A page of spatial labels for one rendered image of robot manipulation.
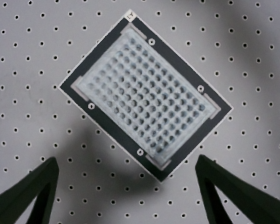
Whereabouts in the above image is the black rectangular plate holder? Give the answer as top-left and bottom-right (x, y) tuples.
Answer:
(58, 9), (234, 184)

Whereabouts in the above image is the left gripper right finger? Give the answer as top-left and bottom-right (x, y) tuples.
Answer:
(195, 154), (280, 224)

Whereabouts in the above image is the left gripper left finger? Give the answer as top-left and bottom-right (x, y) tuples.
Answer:
(0, 157), (59, 224)

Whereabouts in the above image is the grey flat base plate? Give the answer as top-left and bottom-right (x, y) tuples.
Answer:
(0, 0), (280, 224)

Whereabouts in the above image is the clear well plate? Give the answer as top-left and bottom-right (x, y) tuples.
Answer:
(76, 28), (216, 166)

